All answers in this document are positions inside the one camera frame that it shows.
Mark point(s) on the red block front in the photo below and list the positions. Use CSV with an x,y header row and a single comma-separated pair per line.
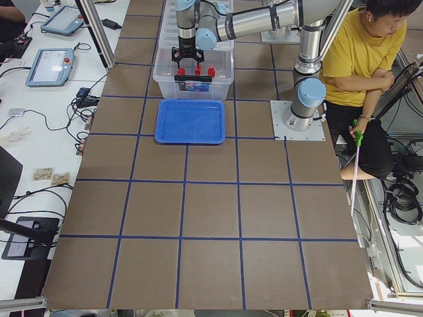
x,y
211,71

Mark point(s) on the red block near latch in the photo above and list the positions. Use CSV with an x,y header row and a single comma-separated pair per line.
x,y
181,71

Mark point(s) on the far teach pendant tablet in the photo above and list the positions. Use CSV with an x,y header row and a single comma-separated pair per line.
x,y
63,22

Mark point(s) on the aluminium frame post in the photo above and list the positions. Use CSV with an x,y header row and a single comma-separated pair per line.
x,y
96,30

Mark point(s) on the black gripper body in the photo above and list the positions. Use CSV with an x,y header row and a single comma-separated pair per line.
x,y
186,42

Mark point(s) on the near teach pendant tablet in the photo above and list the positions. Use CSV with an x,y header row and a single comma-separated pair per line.
x,y
51,67

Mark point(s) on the black power adapter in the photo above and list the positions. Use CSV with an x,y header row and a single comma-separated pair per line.
x,y
111,24

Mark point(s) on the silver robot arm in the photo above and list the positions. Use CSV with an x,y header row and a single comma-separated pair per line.
x,y
319,22

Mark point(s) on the clear plastic box lid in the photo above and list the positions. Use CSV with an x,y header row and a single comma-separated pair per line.
x,y
198,23

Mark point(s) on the green handled reacher stick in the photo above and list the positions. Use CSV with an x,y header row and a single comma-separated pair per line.
x,y
358,140

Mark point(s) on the teach pendant tablet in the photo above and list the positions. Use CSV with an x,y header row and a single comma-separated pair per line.
x,y
63,22
51,67

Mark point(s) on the clear plastic storage box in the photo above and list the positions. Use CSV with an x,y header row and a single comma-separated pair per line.
x,y
165,69

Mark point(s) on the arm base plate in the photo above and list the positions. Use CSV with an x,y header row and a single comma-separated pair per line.
x,y
288,127
282,36

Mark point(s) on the black box latch handle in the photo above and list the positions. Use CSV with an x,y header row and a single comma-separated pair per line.
x,y
201,78

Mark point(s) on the blue plastic tray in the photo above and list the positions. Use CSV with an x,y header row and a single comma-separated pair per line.
x,y
190,122

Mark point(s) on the small bag of parts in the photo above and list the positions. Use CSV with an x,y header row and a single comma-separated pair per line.
x,y
42,174

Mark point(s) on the person in yellow shirt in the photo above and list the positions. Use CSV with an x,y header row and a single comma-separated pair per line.
x,y
356,72

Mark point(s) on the black monitor stand base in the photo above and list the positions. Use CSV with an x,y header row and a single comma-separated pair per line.
x,y
31,238

